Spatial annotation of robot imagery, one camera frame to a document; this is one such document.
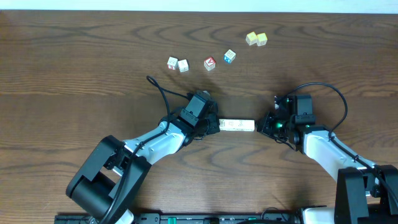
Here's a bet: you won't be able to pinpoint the block with red emblem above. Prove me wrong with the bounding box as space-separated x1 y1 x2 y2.
225 119 238 131

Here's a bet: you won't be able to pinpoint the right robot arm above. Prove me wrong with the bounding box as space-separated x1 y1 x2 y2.
256 95 397 223

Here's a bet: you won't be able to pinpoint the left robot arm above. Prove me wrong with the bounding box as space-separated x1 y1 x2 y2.
66 91 220 223

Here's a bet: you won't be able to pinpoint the red letter A block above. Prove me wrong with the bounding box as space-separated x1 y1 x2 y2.
204 57 216 71

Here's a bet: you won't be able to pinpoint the plain white block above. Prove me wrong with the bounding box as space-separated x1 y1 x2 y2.
177 59 189 73

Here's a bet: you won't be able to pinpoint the white block red side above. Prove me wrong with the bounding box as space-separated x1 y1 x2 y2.
167 57 178 70

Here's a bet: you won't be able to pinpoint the blue and white block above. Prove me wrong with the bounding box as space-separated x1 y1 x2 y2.
224 49 236 63

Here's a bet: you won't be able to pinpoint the bright yellow block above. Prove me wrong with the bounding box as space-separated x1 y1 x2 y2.
256 33 268 47

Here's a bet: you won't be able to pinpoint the pale yellow block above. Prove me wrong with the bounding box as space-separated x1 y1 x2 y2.
246 32 257 45

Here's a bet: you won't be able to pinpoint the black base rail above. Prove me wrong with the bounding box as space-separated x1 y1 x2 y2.
54 212 301 224

